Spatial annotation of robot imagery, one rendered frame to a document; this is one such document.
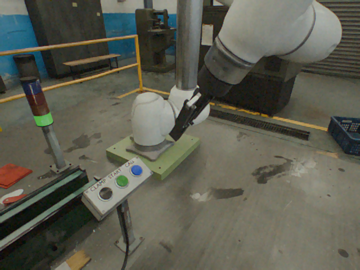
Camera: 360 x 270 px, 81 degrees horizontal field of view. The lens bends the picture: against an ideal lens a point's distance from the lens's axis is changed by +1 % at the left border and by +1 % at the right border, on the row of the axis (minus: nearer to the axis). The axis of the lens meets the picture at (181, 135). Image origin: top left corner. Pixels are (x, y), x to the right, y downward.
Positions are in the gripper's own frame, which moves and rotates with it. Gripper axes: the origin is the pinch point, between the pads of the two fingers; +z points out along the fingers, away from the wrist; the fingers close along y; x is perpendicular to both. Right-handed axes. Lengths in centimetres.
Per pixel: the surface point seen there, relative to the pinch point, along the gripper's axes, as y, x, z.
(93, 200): 25.0, -0.4, 10.5
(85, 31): -302, -414, 279
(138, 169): 11.7, 0.1, 9.7
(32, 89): 10, -52, 29
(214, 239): 1.0, 31.1, 22.3
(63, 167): 9, -32, 61
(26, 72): -146, -380, 339
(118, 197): 20.3, 2.6, 10.5
